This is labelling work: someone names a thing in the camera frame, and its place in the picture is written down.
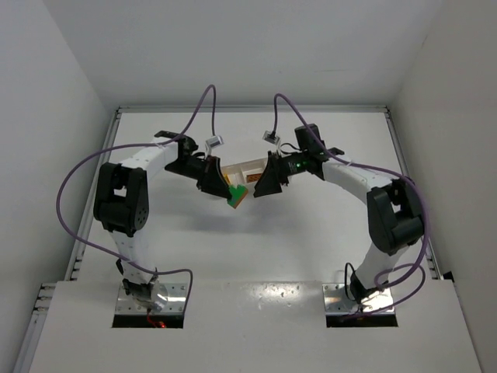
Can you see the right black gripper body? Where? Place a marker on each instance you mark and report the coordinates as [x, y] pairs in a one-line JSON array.
[[275, 171]]

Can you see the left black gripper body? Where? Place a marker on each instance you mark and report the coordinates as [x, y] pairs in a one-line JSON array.
[[206, 175]]

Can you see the green lego brick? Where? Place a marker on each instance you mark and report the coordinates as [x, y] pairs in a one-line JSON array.
[[233, 188]]

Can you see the brown lego plate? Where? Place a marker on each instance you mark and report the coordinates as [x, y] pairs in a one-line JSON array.
[[237, 197], [251, 178]]

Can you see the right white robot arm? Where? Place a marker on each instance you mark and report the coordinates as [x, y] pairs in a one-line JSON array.
[[394, 212]]

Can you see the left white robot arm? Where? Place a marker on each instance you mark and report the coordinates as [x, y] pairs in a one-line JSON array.
[[122, 206]]

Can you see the white three-compartment tray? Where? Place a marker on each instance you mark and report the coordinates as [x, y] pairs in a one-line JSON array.
[[237, 172]]

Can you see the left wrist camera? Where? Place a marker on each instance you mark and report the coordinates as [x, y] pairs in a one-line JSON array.
[[212, 143]]

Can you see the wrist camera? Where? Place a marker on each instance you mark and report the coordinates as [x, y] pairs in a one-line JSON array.
[[212, 143], [272, 138]]

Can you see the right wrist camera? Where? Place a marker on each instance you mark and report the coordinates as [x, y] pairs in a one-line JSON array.
[[272, 138]]

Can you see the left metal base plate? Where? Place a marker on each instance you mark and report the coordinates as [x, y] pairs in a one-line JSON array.
[[163, 299]]

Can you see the metal base plate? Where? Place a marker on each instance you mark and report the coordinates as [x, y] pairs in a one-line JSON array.
[[338, 304], [163, 299]]

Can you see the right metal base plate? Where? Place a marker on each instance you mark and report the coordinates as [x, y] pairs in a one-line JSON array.
[[338, 304]]

